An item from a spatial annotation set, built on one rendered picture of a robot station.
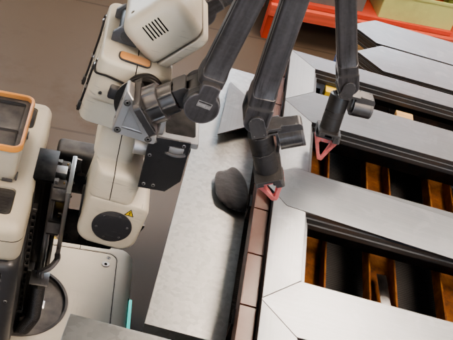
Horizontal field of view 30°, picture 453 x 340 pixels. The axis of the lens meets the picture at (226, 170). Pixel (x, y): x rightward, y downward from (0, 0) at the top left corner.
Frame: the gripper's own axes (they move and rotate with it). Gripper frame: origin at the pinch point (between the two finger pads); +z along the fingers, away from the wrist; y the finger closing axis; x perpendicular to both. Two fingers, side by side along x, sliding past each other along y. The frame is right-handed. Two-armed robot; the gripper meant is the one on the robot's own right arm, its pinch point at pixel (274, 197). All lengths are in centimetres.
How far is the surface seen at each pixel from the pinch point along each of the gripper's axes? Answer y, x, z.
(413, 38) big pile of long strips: 131, -55, 45
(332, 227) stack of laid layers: 11.6, -12.5, 23.8
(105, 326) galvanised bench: -53, 30, -22
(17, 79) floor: 177, 118, 57
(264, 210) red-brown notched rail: 14.6, 4.4, 16.7
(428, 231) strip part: 15, -38, 34
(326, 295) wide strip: -16.0, -8.4, 19.1
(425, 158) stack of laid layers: 52, -44, 39
